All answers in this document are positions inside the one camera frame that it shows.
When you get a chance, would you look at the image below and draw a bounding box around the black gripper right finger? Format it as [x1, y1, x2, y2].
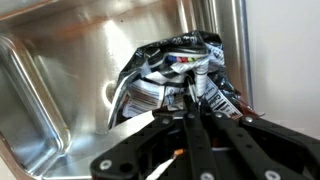
[200, 100, 308, 180]

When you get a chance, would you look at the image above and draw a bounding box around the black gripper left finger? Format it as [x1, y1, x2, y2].
[183, 78, 220, 180]

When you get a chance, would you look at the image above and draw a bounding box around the black white snack packet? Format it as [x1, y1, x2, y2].
[108, 30, 258, 128]

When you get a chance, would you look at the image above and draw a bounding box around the stainless steel sink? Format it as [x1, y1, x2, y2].
[0, 0, 252, 180]

